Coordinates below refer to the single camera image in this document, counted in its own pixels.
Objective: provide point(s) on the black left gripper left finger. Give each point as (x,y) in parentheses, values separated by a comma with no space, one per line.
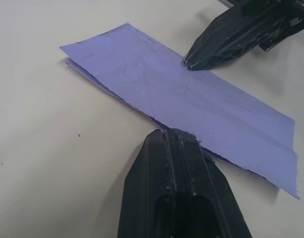
(144,193)

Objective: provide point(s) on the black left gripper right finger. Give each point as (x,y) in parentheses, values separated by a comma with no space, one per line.
(206,203)

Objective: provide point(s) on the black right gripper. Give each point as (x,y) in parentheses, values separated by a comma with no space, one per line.
(273,6)

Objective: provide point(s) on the purple paper sheet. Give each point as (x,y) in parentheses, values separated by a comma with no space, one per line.
(181,99)

